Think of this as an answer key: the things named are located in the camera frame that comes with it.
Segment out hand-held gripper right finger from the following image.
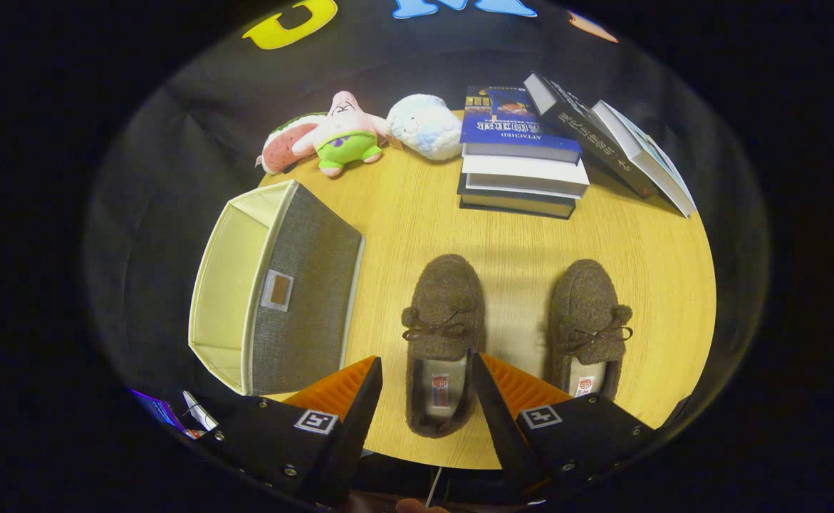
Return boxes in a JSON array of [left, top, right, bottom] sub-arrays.
[[471, 352, 657, 499]]

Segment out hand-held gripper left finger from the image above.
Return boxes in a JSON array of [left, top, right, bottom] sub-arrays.
[[199, 356, 384, 508]]

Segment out brown fuzzy slipper shoe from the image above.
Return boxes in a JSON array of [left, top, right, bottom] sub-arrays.
[[401, 254, 486, 438], [546, 259, 634, 400]]

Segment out grey fabric storage box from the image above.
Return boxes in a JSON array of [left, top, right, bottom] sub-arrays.
[[189, 180, 366, 397]]

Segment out lit monitor screen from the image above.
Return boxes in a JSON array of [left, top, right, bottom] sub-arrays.
[[132, 388, 186, 432]]

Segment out dark cover flat book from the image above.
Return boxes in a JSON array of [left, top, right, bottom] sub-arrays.
[[457, 175, 577, 219]]

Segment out thick white book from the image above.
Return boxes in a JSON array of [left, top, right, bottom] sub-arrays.
[[462, 146, 590, 199]]

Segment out watermelon slice plush toy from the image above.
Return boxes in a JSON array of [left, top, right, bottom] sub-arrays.
[[256, 113, 328, 175]]

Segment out blue cover book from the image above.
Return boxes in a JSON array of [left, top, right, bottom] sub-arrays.
[[459, 85, 583, 165]]

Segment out pink starfish plush toy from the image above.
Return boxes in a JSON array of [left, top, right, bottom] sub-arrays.
[[292, 90, 392, 177]]

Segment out black leaning book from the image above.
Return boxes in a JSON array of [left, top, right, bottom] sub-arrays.
[[523, 73, 660, 199]]

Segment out white leaning book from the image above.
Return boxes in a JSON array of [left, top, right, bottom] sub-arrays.
[[591, 100, 699, 218]]

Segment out white and blue plush toy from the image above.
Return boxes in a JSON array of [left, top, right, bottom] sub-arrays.
[[387, 94, 464, 162]]

